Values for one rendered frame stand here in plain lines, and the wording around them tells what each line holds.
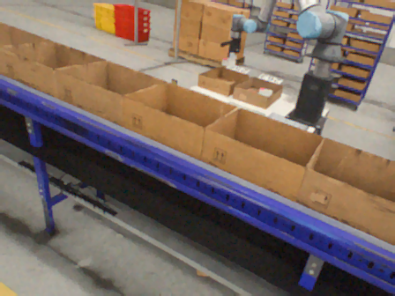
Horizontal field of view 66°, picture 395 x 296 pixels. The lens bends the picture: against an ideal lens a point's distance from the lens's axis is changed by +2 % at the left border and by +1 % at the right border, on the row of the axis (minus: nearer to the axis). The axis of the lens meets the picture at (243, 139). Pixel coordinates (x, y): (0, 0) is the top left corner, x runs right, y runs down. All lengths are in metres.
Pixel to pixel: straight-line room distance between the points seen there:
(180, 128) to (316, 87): 1.15
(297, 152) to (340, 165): 0.18
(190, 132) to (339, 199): 0.57
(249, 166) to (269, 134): 0.29
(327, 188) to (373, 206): 0.14
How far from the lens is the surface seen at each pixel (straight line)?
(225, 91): 2.30
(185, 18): 6.05
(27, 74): 1.77
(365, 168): 1.28
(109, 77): 1.78
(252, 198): 1.04
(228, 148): 1.07
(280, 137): 1.30
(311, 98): 2.08
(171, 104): 1.54
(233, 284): 1.58
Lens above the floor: 1.54
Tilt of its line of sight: 28 degrees down
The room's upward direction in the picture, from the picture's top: 12 degrees clockwise
